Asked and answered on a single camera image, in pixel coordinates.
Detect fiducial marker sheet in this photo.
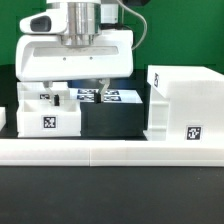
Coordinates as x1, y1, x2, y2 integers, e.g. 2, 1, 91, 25
70, 88, 142, 104

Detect white border rail frame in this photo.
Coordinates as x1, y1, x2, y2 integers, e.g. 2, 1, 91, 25
0, 139, 224, 167

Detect white drawer cabinet housing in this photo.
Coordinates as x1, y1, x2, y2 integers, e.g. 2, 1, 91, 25
144, 65, 224, 142

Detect black base mat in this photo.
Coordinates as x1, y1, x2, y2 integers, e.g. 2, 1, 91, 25
0, 65, 150, 140

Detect small white block left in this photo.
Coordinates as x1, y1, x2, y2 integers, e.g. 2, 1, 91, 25
0, 107, 6, 131

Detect white drawer box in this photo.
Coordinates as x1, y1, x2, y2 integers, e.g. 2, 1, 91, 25
17, 82, 70, 105
16, 100, 81, 138

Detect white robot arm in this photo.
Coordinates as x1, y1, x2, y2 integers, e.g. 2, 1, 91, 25
15, 0, 142, 103

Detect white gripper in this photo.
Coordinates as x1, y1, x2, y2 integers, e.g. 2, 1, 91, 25
16, 6, 133, 106

